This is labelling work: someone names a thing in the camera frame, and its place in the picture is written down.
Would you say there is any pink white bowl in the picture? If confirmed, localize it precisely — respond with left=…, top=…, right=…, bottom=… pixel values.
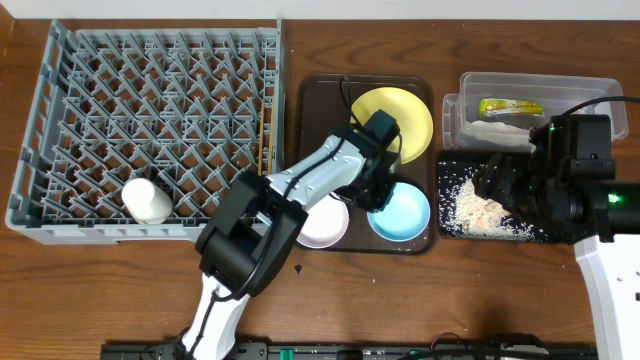
left=297, top=195, right=350, bottom=249

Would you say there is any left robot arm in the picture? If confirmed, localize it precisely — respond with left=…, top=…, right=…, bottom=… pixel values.
left=173, top=110, right=401, bottom=359

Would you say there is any light blue bowl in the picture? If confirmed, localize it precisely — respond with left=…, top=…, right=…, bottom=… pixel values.
left=367, top=182, right=431, bottom=242

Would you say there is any wooden chopstick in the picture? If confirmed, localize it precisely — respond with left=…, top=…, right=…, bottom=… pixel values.
left=267, top=105, right=276, bottom=174
left=257, top=102, right=265, bottom=176

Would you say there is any white cup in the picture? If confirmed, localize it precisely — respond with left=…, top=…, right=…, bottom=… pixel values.
left=121, top=178, right=173, bottom=225

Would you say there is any dark brown serving tray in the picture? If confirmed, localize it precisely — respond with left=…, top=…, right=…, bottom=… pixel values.
left=293, top=74, right=437, bottom=255

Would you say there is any spilled rice waste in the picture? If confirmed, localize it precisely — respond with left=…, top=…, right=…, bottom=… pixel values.
left=438, top=162, right=536, bottom=241

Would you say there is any black waste tray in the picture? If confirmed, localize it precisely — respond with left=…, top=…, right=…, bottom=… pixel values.
left=436, top=151, right=588, bottom=244

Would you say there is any yellow round plate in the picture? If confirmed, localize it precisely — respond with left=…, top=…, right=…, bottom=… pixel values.
left=351, top=87, right=433, bottom=164

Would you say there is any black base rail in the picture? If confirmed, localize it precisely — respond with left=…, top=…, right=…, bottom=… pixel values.
left=99, top=332, right=601, bottom=360

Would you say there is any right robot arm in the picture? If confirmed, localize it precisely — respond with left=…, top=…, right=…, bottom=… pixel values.
left=473, top=114, right=639, bottom=359

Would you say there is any grey plastic dish rack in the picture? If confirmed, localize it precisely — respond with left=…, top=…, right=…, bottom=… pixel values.
left=5, top=21, right=287, bottom=245

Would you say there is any white napkin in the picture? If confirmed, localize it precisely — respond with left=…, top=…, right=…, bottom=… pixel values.
left=463, top=120, right=533, bottom=149

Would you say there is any green yellow snack wrapper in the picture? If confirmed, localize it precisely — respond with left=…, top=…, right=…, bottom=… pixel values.
left=478, top=98, right=545, bottom=117

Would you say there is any clear plastic bin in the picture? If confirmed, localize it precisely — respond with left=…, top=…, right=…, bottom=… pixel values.
left=442, top=72, right=623, bottom=152

